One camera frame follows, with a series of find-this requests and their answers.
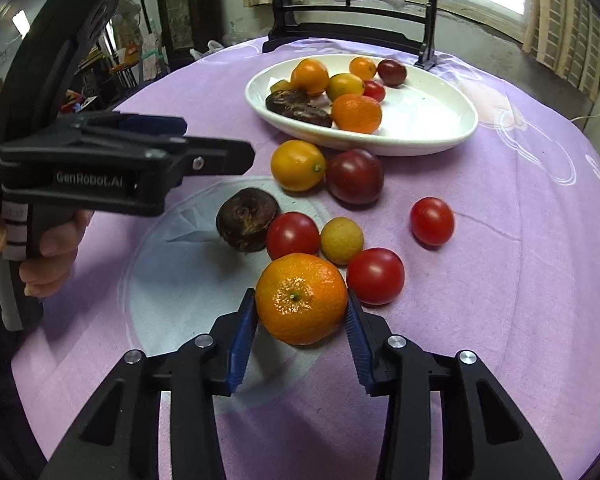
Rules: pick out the purple tablecloth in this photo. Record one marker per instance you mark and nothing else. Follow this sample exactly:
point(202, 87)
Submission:
point(480, 285)

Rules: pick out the yellow orange kumquat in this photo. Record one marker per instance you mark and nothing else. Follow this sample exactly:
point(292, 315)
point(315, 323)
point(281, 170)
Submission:
point(298, 165)
point(345, 86)

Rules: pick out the yellow green longan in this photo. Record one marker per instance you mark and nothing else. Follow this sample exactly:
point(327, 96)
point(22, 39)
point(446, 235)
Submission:
point(341, 240)

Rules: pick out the greenish yellow kumquat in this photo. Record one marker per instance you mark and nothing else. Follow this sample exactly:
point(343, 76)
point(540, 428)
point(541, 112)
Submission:
point(280, 85)

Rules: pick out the dark purple tomato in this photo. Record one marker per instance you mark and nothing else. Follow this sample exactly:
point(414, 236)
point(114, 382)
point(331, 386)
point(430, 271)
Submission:
point(391, 71)
point(355, 176)

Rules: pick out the white plastic bag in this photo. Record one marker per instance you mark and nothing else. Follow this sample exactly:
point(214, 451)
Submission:
point(212, 47)

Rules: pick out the dark wooden cabinet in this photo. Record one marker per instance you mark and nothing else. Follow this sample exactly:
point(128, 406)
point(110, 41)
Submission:
point(180, 10)

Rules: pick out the white oval plate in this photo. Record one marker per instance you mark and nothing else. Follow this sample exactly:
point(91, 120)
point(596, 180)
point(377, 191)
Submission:
point(420, 115)

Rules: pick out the person's left hand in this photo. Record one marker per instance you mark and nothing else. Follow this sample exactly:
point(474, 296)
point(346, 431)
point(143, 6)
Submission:
point(55, 255)

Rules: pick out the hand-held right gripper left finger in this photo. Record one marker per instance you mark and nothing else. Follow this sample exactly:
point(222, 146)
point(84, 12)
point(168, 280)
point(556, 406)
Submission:
point(242, 350)

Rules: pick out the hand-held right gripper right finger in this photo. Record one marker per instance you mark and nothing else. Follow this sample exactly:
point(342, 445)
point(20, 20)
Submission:
point(359, 350)

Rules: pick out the large orange tangerine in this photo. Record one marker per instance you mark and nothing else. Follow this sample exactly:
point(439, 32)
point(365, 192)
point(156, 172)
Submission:
point(356, 113)

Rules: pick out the red cherry tomato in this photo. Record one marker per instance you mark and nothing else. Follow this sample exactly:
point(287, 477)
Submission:
point(292, 235)
point(375, 276)
point(432, 221)
point(374, 90)

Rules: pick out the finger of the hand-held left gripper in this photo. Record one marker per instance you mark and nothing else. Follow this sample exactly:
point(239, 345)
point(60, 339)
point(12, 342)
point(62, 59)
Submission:
point(220, 156)
point(150, 123)

